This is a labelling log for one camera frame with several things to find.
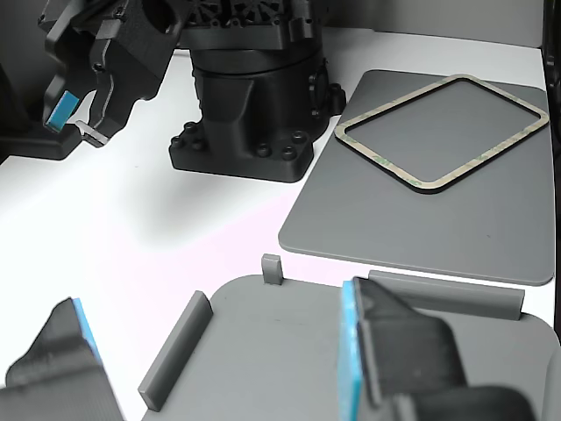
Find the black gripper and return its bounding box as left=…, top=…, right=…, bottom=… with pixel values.
left=42, top=0, right=186, bottom=148

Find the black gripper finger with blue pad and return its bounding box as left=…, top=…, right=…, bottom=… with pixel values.
left=0, top=296, right=126, bottom=421
left=337, top=275, right=540, bottom=421

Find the beige taped rectangular frame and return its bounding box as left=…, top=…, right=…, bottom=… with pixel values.
left=335, top=74, right=550, bottom=195

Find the grey holder plate with rails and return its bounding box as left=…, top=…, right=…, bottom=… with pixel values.
left=138, top=253, right=561, bottom=421

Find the flat grey plate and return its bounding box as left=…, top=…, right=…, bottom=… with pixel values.
left=278, top=68, right=556, bottom=287

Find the black vertical post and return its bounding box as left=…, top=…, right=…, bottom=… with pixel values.
left=542, top=0, right=561, bottom=115

